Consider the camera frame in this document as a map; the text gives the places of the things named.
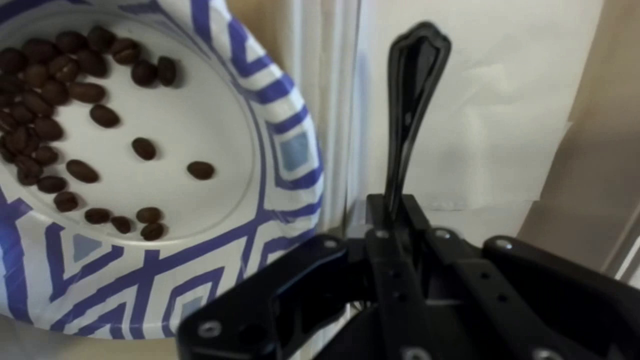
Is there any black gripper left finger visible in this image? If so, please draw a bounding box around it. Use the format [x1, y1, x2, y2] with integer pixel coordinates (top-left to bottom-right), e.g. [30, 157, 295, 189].
[177, 194, 429, 360]

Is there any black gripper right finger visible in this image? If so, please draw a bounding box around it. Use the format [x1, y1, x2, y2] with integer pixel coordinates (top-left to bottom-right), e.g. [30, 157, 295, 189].
[398, 194, 640, 360]

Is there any white paper liner sheet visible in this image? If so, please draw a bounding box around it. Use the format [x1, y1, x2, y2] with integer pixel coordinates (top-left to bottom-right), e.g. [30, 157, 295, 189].
[359, 0, 607, 233]

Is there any black plastic spoon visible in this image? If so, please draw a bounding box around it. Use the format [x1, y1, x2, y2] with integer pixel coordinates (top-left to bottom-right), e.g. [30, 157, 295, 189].
[384, 20, 455, 217]

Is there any blue patterned paper plate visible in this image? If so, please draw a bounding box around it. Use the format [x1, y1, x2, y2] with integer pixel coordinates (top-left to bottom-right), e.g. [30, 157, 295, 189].
[0, 0, 327, 342]

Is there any coffee bean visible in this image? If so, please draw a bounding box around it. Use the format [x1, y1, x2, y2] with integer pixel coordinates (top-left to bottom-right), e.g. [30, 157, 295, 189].
[157, 55, 181, 88]
[69, 81, 108, 104]
[110, 39, 145, 66]
[130, 137, 159, 162]
[52, 190, 80, 215]
[85, 207, 114, 226]
[87, 25, 118, 55]
[22, 39, 58, 66]
[186, 161, 219, 183]
[108, 215, 134, 237]
[37, 175, 69, 197]
[54, 30, 88, 56]
[65, 159, 103, 185]
[138, 222, 166, 243]
[130, 58, 160, 88]
[134, 207, 165, 226]
[88, 102, 123, 131]

